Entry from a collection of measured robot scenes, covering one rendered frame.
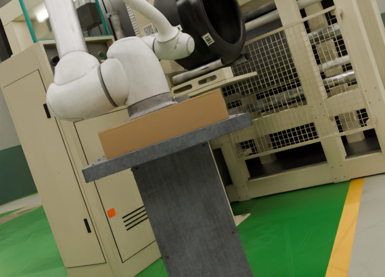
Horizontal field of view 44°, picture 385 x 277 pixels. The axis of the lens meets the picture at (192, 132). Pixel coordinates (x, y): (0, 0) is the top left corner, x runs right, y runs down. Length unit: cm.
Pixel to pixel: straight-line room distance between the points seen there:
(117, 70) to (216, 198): 51
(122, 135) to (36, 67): 119
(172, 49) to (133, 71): 53
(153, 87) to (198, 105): 19
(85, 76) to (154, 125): 32
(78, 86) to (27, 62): 100
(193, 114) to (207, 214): 32
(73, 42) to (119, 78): 24
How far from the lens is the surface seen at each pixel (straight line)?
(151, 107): 152
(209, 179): 150
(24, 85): 260
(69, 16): 176
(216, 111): 143
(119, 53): 156
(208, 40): 247
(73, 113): 162
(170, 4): 252
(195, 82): 257
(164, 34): 203
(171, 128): 141
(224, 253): 155
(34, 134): 262
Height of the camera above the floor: 70
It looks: 2 degrees down
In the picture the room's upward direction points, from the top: 19 degrees counter-clockwise
